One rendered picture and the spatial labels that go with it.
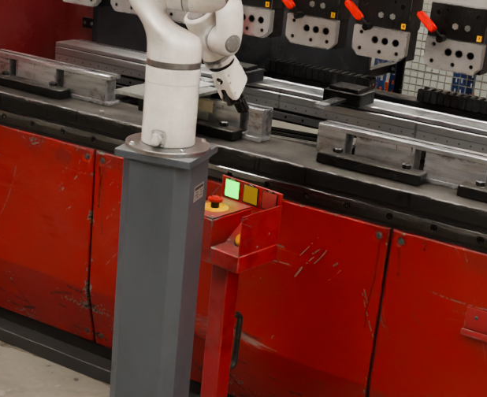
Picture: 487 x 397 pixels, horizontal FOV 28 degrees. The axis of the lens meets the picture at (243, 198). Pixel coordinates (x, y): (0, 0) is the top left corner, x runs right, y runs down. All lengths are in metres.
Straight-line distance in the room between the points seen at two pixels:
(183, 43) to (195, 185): 0.32
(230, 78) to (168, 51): 0.58
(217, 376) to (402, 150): 0.77
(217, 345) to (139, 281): 0.44
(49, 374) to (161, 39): 1.52
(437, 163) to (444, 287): 0.32
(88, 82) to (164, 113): 1.04
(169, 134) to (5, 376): 1.39
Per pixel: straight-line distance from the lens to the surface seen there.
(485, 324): 2.56
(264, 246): 2.50
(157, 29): 2.12
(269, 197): 2.52
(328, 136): 2.73
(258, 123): 2.83
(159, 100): 2.14
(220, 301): 2.57
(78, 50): 3.52
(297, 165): 2.65
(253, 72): 3.10
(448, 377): 2.65
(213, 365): 2.65
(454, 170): 2.61
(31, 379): 3.30
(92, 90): 3.16
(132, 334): 2.31
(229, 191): 2.60
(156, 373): 2.33
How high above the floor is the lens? 1.58
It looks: 18 degrees down
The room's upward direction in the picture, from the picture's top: 6 degrees clockwise
